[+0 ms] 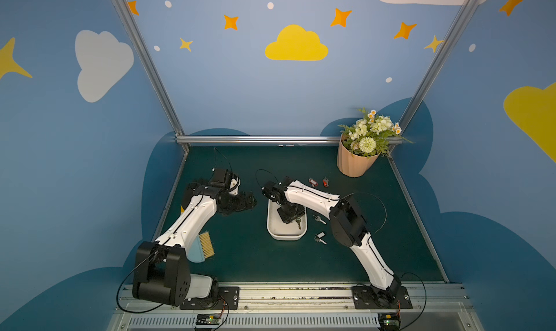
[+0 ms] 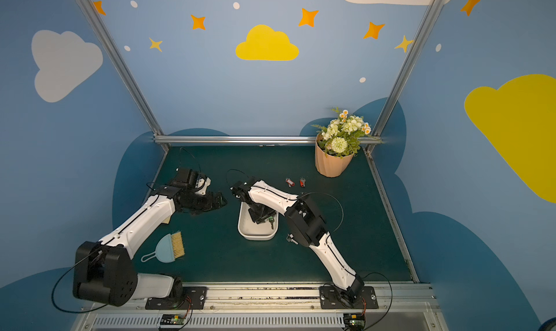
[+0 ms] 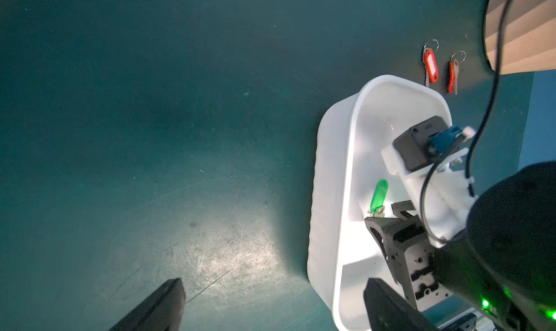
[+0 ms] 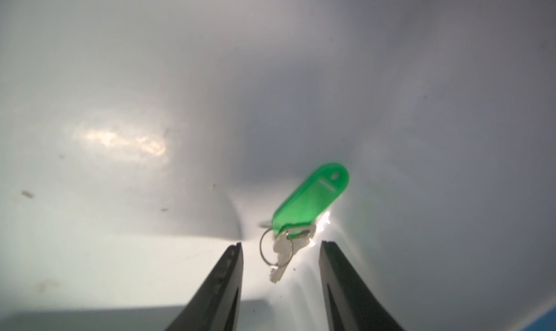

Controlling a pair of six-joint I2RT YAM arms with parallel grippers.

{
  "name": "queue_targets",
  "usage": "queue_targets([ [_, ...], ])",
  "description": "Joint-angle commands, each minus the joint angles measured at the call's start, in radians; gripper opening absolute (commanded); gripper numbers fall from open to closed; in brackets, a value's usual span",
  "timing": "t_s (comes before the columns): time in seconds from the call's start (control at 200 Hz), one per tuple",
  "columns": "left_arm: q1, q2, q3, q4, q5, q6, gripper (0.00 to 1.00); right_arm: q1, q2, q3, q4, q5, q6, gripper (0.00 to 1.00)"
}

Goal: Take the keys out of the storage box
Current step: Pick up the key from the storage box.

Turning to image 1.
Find white oval storage box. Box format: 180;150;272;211
266;199;308;241

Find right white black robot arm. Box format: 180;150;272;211
259;177;410;309

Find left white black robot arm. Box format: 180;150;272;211
127;168;257;313

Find black glove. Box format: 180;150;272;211
180;183;198;213

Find blue brush with bristles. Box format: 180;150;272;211
187;231;215;263

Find pink ribbed flower pot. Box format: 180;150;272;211
337;136;379;178

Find white green artificial flowers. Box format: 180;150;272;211
339;108;411;157

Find left green circuit board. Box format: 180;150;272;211
195;314;221;327

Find green circuit board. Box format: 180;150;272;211
378;314;400;331
195;314;221;327

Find right green circuit board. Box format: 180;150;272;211
378;314;400;331

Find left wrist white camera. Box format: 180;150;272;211
227;177;240;195

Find rear aluminium frame bar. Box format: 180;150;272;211
175;135;340;146

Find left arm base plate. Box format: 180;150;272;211
180;286;240;311

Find front aluminium rail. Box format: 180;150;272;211
108;281;484;330

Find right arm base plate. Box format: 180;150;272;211
351;284;413;310

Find left aluminium frame post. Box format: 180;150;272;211
111;0;190;154

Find aluminium frame post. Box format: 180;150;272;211
111;0;190;154
395;0;480;145

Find right aluminium frame post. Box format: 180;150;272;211
395;0;480;145

